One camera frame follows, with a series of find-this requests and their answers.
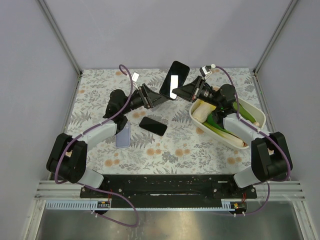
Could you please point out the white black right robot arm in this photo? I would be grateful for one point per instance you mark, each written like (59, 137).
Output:
(270, 159)

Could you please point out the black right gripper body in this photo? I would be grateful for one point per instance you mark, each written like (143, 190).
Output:
(198, 88)

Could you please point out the toy bok choy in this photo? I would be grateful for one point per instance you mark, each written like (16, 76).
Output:
(209, 123)

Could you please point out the white toy cabbage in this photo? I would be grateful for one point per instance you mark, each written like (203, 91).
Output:
(202, 112)

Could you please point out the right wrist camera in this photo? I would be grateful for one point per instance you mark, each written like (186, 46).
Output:
(207, 70)

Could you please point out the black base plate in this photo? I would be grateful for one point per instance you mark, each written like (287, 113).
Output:
(166, 191)

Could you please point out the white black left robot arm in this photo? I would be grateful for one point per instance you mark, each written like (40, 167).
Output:
(68, 158)

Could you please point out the lilac phone case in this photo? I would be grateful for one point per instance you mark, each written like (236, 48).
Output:
(123, 138)

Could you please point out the floral tablecloth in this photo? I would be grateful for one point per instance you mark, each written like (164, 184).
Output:
(183, 149)

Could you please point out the white oval basket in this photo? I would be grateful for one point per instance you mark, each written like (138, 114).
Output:
(226, 116)

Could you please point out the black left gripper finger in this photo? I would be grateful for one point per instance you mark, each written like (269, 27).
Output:
(150, 94)
(155, 103)

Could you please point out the black phone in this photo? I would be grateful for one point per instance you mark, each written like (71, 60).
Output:
(175, 78)

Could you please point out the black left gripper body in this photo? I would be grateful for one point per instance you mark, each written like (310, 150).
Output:
(145, 96)

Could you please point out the black smartphone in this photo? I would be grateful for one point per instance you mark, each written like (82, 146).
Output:
(153, 126)

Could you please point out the aluminium rail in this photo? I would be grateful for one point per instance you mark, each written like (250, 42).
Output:
(49, 190)

